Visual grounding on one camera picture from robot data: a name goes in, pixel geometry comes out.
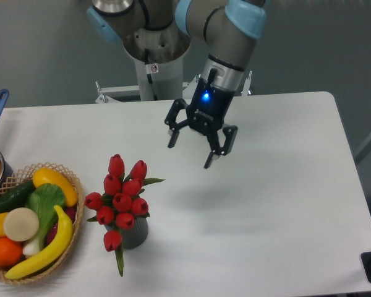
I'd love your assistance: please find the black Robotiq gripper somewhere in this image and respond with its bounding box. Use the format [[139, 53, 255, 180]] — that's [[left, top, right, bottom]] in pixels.
[[164, 78, 238, 169]]

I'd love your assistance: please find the red tulip bouquet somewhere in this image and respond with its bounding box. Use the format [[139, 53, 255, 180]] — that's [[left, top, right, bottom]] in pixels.
[[85, 154, 164, 276]]

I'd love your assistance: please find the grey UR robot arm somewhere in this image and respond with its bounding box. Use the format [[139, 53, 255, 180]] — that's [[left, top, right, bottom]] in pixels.
[[87, 1, 267, 166]]

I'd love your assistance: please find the grey ribbed vase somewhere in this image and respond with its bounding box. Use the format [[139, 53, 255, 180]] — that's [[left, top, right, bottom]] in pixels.
[[103, 213, 148, 252]]

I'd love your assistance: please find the dark red radish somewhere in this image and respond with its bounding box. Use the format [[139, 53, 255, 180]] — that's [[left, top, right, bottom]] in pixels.
[[45, 206, 77, 246]]

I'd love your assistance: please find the yellow banana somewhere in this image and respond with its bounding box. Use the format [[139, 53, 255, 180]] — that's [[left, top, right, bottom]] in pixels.
[[5, 205, 73, 280]]

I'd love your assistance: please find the green bok choy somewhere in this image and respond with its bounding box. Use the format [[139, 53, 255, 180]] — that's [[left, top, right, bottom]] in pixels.
[[23, 183, 66, 257]]

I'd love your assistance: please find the woven wicker basket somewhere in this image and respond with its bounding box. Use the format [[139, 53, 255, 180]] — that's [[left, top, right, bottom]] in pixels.
[[0, 162, 83, 285]]

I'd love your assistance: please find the green cucumber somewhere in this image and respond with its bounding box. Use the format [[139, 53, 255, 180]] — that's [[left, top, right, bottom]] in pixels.
[[0, 180, 35, 213]]

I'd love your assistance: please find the beige round disc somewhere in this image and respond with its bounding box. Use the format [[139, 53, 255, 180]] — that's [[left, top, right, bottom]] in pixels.
[[3, 207, 40, 242]]

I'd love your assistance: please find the orange fruit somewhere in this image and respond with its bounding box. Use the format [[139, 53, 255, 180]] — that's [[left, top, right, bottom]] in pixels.
[[0, 237, 23, 267]]

